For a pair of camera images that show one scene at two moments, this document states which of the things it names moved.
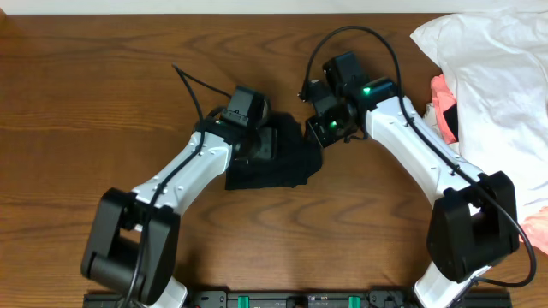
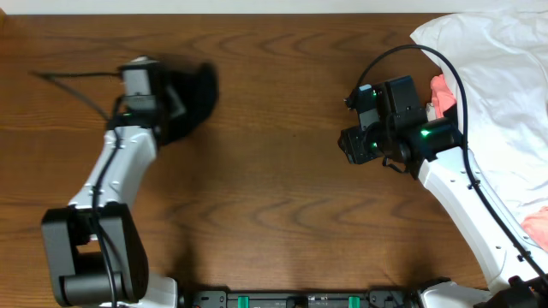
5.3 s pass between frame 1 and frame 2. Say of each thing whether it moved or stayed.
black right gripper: moved
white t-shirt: stayed
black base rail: stayed
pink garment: stayed
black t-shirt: moved
